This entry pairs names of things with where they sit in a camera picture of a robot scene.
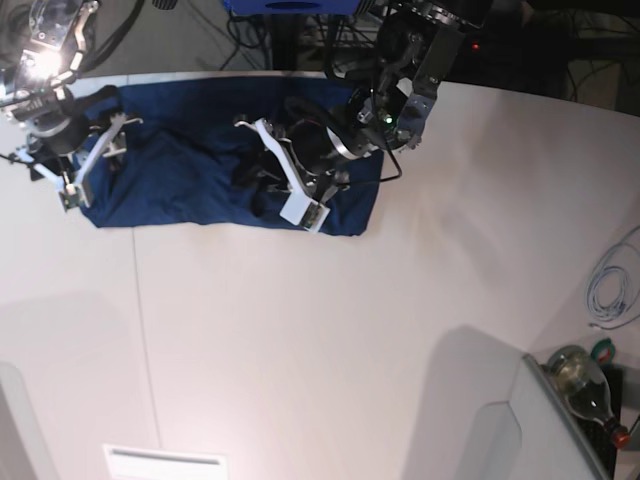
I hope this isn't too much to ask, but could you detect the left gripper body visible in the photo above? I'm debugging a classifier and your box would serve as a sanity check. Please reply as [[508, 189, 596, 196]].
[[287, 119, 345, 175]]

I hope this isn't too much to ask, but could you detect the green tape roll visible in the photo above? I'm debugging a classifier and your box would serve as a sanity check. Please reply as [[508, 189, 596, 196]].
[[590, 338, 616, 366]]

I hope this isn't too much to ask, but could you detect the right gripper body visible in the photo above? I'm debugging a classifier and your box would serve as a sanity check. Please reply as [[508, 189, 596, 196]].
[[34, 112, 91, 155]]

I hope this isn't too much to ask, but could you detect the dark blue t-shirt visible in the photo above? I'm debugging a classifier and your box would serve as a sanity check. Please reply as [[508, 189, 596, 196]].
[[72, 77, 385, 238]]

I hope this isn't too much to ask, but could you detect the blue box with slot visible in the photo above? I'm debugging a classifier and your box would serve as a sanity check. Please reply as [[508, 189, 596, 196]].
[[223, 0, 360, 16]]

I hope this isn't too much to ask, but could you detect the coiled light grey cable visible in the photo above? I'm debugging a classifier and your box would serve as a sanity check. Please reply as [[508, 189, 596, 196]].
[[585, 230, 640, 331]]

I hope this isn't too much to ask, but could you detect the clear plastic bottle red cap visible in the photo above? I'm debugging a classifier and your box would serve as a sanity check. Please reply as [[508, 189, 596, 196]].
[[547, 345, 631, 450]]

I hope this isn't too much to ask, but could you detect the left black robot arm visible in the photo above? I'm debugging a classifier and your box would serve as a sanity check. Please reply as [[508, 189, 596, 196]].
[[234, 1, 493, 230]]

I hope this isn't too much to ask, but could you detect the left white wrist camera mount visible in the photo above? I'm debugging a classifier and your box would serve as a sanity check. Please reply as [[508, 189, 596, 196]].
[[234, 115, 350, 233]]

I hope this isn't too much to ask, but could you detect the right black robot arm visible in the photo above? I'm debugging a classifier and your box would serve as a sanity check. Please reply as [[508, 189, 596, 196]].
[[1, 1, 145, 155]]

